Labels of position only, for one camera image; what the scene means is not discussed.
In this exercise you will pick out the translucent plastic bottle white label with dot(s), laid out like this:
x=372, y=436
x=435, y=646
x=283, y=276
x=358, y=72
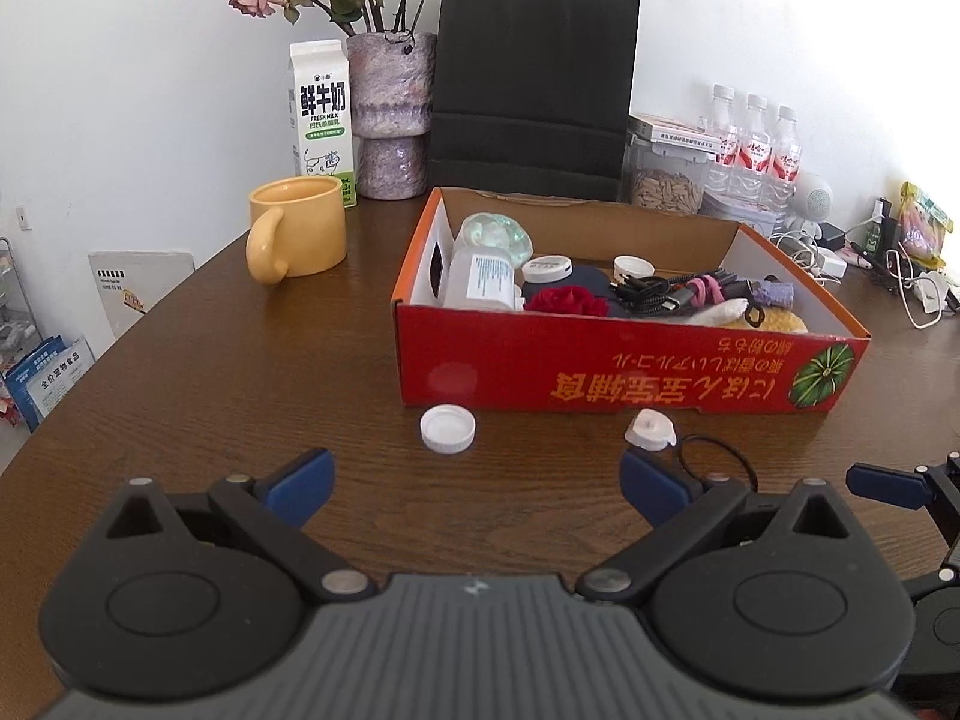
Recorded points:
x=480, y=277

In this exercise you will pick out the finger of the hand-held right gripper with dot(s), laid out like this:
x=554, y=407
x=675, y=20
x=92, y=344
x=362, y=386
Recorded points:
x=889, y=485

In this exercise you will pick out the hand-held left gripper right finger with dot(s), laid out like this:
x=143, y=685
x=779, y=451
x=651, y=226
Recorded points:
x=652, y=484

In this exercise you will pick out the white round speaker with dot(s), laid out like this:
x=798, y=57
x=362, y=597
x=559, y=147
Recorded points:
x=814, y=199

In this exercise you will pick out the white flared bottle cap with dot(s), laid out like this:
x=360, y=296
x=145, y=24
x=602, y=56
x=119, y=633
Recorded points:
x=632, y=266

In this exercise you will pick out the medium white bottle cap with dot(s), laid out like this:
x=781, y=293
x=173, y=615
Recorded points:
x=448, y=439

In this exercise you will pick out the purple fabric pouch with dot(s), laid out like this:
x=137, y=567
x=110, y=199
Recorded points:
x=772, y=292

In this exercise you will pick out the yellow pink snack packet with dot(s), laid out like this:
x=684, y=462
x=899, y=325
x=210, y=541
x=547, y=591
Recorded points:
x=926, y=225

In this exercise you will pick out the white textured cloth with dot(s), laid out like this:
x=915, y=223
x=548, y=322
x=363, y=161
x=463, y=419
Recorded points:
x=724, y=313

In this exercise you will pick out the red green flower hair clip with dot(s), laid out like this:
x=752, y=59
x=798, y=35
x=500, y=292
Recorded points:
x=566, y=300

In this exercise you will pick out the yellow ceramic mug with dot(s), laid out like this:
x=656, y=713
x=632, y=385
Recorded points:
x=307, y=232

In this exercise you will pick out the large white ridged cap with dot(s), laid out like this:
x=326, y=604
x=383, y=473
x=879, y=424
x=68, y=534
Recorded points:
x=546, y=268

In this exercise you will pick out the white cap with tab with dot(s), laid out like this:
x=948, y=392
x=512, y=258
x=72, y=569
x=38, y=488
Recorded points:
x=649, y=431

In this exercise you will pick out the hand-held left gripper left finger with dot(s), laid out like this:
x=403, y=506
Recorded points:
x=304, y=484

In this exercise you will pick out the red cardboard box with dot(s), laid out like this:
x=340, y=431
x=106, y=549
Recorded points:
x=525, y=367

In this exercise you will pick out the small dark green bottle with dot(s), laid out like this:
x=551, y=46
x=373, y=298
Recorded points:
x=883, y=229

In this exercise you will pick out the black paper bag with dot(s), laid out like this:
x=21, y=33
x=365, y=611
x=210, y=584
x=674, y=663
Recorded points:
x=532, y=75

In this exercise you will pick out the purple speckled vase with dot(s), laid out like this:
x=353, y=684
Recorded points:
x=390, y=105

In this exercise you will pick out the flat white box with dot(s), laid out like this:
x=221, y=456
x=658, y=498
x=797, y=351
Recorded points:
x=675, y=133

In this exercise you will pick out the clear jar of seeds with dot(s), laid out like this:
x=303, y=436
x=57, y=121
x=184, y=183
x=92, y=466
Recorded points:
x=664, y=191

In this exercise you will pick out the crumpled clear plastic cup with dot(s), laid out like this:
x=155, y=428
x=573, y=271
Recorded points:
x=499, y=232

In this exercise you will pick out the yellow plush toy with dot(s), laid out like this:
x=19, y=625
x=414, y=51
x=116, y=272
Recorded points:
x=784, y=324

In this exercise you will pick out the white milk carton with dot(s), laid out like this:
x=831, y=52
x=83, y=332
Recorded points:
x=322, y=112

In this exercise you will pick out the navy blue cloth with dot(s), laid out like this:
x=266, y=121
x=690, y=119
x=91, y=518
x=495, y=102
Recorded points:
x=596, y=281

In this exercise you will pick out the small black adapter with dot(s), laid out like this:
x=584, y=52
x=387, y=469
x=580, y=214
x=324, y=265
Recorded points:
x=831, y=234

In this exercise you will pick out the white wall socket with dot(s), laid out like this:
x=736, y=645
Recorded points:
x=24, y=217

